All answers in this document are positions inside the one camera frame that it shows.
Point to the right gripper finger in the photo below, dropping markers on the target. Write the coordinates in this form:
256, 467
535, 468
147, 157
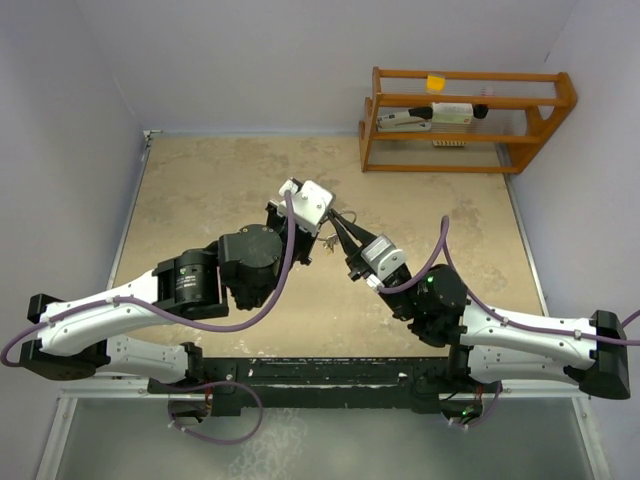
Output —
344, 230
362, 236

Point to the small comb binding piece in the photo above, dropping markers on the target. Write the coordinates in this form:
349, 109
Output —
448, 144

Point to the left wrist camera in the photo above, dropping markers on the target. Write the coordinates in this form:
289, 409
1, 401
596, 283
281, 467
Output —
311, 203

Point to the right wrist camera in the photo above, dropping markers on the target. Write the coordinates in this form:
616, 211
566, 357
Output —
383, 258

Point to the black mounting base rail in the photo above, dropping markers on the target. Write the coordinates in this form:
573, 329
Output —
424, 385

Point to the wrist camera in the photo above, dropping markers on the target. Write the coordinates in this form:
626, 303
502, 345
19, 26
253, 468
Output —
383, 258
311, 203

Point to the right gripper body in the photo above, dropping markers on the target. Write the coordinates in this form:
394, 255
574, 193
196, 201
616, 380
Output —
397, 299

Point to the bunch of metal keys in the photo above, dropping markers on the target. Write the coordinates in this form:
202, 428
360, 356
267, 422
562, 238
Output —
329, 243

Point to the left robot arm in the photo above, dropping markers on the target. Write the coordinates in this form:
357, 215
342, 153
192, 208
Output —
225, 287

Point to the yellow sticky note block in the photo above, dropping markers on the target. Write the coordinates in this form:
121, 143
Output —
435, 84

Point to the wooden shelf rack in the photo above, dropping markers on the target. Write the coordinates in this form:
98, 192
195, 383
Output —
518, 111

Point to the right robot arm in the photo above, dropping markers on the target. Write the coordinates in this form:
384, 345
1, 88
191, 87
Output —
486, 344

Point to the small black object on shelf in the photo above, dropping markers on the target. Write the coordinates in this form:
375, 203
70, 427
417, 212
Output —
480, 111

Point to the white green box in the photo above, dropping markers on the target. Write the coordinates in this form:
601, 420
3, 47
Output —
452, 113

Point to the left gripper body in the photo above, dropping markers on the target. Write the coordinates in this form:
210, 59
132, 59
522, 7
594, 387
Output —
278, 221

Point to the white stapler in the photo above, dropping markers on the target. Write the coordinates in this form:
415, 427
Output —
412, 120

